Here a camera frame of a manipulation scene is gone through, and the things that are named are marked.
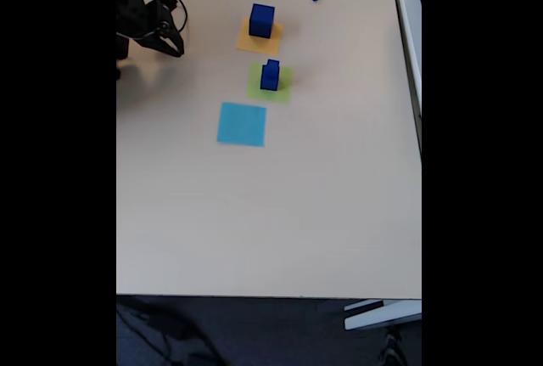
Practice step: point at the orange paper square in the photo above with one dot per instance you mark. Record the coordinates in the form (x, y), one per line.
(259, 45)

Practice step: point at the light blue paper square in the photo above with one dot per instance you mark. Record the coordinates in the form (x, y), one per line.
(242, 125)

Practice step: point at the green paper square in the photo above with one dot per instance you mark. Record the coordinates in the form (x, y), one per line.
(284, 92)

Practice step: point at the large blue cube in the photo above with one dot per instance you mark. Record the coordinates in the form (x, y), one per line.
(261, 22)

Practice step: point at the medium blue cube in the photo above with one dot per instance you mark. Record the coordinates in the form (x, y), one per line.
(269, 79)

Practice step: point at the white neighbouring table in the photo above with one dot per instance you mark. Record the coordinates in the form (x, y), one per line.
(409, 35)

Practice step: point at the white table leg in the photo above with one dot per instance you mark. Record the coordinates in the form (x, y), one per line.
(382, 315)

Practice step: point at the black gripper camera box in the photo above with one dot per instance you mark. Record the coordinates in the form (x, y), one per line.
(169, 1)

